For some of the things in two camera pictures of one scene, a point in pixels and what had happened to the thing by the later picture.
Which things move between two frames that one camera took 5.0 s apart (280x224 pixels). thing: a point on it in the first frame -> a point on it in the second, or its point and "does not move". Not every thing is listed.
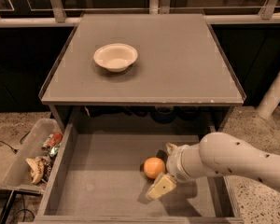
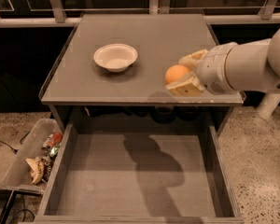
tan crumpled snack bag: (37, 170) does not move
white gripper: (175, 164) -> (213, 68)
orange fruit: (153, 167) -> (175, 73)
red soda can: (52, 140) does not move
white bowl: (116, 57) does not move
